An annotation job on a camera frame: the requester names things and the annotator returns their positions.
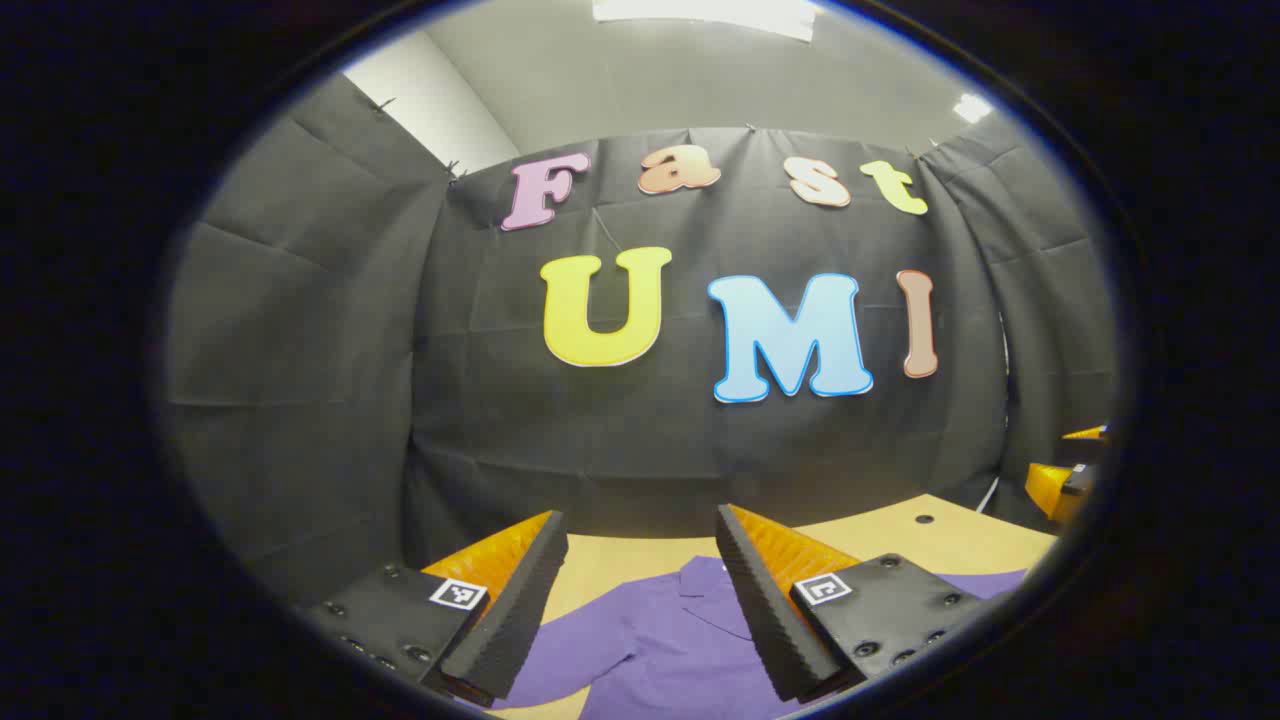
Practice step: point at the purple button shirt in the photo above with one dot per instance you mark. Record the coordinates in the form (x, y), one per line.
(660, 650)

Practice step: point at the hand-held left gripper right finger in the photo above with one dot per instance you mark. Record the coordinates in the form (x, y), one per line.
(760, 610)

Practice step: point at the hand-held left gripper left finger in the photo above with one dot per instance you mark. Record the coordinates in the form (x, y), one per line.
(515, 610)

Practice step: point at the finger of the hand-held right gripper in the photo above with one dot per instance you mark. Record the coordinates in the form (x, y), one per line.
(1085, 433)
(1050, 490)

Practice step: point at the small ceiling light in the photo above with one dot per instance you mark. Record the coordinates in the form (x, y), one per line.
(972, 108)

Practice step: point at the long ceiling light panel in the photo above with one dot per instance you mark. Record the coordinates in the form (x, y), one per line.
(700, 15)

